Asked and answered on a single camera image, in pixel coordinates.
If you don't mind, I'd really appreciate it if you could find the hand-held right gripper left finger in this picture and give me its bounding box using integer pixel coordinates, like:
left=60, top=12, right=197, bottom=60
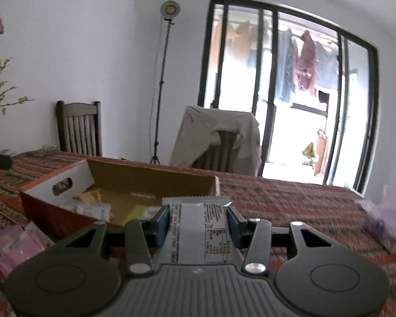
left=54, top=205, right=170, bottom=278

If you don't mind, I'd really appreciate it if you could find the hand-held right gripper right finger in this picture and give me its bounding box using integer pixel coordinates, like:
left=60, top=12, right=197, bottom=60
left=227, top=206, right=347, bottom=278

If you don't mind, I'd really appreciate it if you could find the silver printed snack packet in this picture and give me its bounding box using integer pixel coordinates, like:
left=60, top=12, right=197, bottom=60
left=162, top=196, right=243, bottom=266

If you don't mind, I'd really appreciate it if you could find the brown cardboard box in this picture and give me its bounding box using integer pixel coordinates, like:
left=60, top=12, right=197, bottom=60
left=20, top=158, right=221, bottom=241

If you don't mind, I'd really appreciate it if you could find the pile of pink white packets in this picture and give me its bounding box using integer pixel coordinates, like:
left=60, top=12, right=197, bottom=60
left=0, top=223, right=55, bottom=276

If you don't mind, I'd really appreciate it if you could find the cloth-covered wooden chair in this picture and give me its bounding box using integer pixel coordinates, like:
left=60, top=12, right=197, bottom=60
left=191, top=130, right=248, bottom=174

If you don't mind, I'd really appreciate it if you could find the dark wooden chair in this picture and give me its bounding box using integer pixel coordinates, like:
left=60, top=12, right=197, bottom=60
left=55, top=100, right=103, bottom=157

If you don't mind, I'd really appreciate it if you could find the chair draped with cloth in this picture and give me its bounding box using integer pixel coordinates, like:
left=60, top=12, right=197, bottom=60
left=169, top=105, right=262, bottom=176

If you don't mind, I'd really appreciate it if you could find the yellow balcony object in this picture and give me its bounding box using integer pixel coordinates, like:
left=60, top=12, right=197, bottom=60
left=302, top=142, right=317, bottom=166

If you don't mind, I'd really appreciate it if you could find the orange balcony cabinet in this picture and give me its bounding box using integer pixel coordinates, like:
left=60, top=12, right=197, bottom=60
left=315, top=129, right=329, bottom=176

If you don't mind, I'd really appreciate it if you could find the black light stand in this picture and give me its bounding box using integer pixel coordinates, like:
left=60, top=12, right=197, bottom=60
left=150, top=0, right=181, bottom=165

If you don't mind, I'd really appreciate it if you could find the purple tissue pack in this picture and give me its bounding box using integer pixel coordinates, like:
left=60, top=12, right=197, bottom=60
left=361, top=185, right=396, bottom=251

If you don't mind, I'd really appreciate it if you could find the blue hanging garment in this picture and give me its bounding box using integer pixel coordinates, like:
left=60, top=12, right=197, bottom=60
left=277, top=28, right=298, bottom=103

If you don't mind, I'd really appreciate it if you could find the maroon hanging shirt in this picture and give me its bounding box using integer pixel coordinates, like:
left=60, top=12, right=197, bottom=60
left=294, top=30, right=318, bottom=91

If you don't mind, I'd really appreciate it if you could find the grey-blue hanging shirt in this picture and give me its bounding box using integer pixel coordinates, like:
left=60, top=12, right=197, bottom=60
left=317, top=43, right=339, bottom=90

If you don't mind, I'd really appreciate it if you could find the beige hanging shirt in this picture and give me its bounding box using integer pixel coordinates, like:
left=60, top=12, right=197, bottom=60
left=233, top=21, right=253, bottom=52

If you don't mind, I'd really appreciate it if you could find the black sliding door frame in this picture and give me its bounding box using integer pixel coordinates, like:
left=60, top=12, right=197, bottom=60
left=198, top=0, right=380, bottom=195

